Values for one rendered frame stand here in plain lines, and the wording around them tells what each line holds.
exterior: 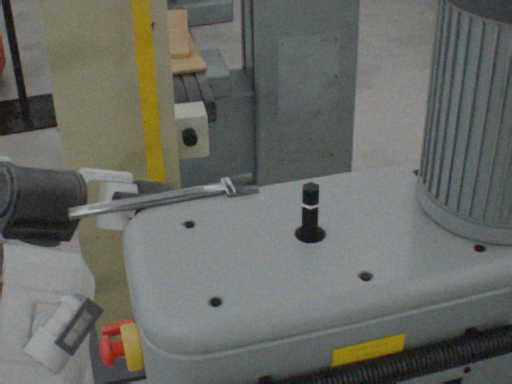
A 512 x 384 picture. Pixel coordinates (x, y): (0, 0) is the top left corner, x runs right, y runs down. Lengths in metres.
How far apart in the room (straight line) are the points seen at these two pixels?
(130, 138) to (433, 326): 2.01
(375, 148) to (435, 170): 3.85
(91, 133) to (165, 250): 1.87
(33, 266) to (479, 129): 0.75
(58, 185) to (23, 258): 0.13
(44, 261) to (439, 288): 0.67
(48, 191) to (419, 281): 0.66
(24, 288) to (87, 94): 1.49
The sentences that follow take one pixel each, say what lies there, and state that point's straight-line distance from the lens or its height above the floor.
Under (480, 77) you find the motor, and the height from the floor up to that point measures 2.10.
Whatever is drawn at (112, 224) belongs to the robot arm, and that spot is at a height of 1.54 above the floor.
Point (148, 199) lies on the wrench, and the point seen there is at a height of 1.90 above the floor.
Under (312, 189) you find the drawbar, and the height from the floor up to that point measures 1.96.
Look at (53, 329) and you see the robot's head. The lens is 1.19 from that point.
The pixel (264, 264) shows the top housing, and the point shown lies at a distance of 0.87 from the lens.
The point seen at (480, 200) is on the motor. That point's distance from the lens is 0.91.
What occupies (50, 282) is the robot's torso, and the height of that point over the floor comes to 1.64.
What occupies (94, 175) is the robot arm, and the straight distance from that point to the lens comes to 1.56.
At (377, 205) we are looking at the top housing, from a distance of 0.97.
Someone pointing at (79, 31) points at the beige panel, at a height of 1.51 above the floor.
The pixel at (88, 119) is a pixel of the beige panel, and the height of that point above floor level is 1.17.
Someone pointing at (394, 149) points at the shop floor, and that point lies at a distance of 4.79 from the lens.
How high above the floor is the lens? 2.45
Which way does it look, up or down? 34 degrees down
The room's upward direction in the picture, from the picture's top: 1 degrees counter-clockwise
